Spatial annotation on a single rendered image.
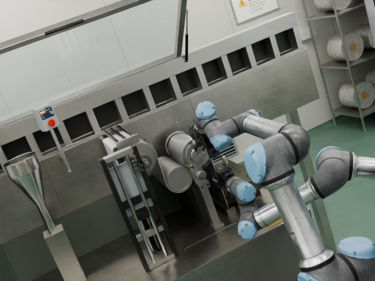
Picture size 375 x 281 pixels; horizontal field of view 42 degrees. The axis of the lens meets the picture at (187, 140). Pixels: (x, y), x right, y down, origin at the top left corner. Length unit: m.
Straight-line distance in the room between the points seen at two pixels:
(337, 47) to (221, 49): 2.89
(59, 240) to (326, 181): 1.17
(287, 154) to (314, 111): 4.23
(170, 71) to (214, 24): 2.66
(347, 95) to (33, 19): 3.27
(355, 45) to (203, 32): 1.59
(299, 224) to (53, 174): 1.32
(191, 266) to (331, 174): 0.69
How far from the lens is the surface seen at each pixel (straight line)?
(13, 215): 2.49
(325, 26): 5.77
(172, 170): 2.21
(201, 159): 2.22
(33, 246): 2.55
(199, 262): 2.10
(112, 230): 2.58
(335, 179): 1.88
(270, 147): 1.52
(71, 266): 2.31
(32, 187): 2.18
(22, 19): 4.72
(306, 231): 1.56
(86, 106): 2.41
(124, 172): 2.05
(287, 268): 2.31
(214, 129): 1.88
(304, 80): 2.85
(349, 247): 1.64
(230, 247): 2.12
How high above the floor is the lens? 1.94
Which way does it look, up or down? 16 degrees down
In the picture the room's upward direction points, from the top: 20 degrees counter-clockwise
